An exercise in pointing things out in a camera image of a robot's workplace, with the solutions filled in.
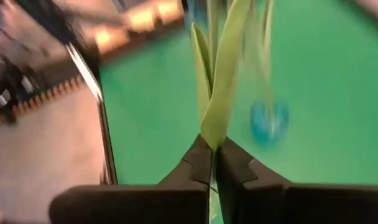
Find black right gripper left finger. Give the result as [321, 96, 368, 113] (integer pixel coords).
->
[48, 134, 213, 224]

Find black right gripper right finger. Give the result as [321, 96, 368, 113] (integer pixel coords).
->
[216, 136, 378, 224]

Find pink artificial tulip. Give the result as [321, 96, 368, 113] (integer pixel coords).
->
[190, 0, 252, 224]

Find narrow blue glass vase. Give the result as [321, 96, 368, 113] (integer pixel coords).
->
[249, 98, 291, 144]

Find black orange-striped floor ramp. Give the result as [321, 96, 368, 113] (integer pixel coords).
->
[8, 73, 87, 119]

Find light wooden table end board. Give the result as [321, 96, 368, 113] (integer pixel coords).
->
[94, 0, 185, 55]

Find silver table frame strip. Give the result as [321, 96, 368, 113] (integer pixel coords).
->
[66, 43, 104, 103]

